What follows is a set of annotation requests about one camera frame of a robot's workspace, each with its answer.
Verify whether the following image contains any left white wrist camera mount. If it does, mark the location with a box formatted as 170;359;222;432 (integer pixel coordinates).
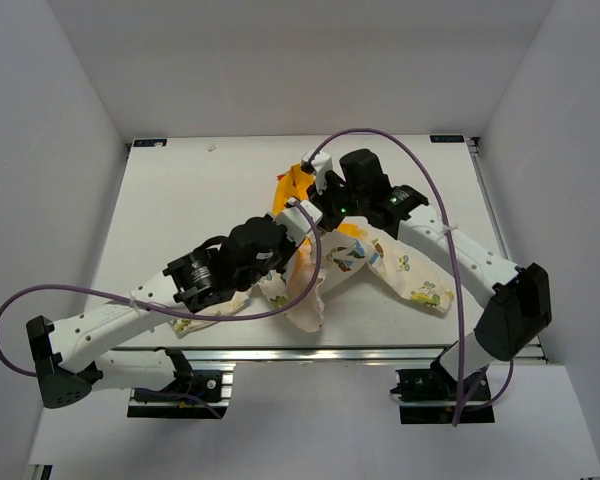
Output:
274;197;322;246

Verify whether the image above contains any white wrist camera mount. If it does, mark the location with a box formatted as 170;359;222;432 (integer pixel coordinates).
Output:
300;150;333;195
274;197;322;246

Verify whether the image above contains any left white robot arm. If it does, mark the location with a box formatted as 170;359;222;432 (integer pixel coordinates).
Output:
26;208;312;409

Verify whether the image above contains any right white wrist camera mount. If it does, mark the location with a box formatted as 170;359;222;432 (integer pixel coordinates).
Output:
300;150;333;195

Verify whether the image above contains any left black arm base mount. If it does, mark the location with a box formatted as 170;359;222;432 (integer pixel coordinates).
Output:
127;349;230;420

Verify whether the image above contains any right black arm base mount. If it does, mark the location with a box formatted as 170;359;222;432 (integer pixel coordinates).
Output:
390;369;495;425

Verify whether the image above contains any purple cable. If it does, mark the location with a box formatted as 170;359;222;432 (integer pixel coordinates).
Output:
299;128;514;429
0;197;324;419

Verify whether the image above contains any aluminium table front rail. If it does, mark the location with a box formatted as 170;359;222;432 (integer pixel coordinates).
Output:
109;344;546;363

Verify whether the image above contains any left blue table label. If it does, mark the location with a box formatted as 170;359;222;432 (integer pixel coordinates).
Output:
132;138;167;148

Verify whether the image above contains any yellow patterned child jacket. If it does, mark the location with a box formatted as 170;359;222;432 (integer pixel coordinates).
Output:
169;164;455;338

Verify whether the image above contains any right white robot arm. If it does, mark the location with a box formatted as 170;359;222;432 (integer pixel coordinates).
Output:
301;149;552;399

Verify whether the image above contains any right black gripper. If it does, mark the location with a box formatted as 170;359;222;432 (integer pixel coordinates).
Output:
308;173;368;232

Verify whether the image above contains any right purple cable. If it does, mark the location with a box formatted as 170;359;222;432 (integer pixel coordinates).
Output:
299;128;514;429

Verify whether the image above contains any blue table label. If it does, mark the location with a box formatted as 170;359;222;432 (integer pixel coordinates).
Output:
132;138;167;148
429;134;465;144

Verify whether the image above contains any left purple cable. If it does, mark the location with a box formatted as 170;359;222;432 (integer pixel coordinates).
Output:
0;197;324;419

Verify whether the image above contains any right blue table label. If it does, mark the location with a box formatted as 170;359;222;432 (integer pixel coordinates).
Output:
429;134;465;144

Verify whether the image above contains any aluminium table rail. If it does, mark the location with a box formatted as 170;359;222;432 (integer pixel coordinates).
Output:
467;136;541;346
109;344;546;363

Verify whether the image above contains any aluminium table right rail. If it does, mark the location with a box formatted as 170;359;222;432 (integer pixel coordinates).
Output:
467;136;541;346

